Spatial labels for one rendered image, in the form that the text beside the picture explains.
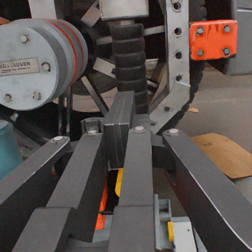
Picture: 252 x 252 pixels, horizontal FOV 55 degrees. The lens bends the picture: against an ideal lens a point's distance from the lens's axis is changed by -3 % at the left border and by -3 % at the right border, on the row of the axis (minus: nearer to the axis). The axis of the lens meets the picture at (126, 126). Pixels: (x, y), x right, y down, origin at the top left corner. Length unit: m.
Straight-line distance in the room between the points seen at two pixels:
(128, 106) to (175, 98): 0.35
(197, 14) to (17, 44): 0.37
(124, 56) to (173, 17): 0.24
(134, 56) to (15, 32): 0.18
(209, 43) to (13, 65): 0.34
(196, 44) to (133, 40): 0.25
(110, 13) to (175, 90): 0.28
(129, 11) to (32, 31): 0.16
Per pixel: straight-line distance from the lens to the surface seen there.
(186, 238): 1.10
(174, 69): 0.50
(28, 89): 0.39
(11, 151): 0.52
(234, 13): 0.68
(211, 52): 0.51
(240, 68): 0.70
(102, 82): 0.78
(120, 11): 0.27
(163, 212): 1.06
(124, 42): 0.27
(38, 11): 0.53
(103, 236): 0.92
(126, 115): 0.15
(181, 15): 0.49
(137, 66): 0.27
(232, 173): 1.60
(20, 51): 0.39
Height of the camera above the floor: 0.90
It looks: 23 degrees down
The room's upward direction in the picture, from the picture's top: 6 degrees counter-clockwise
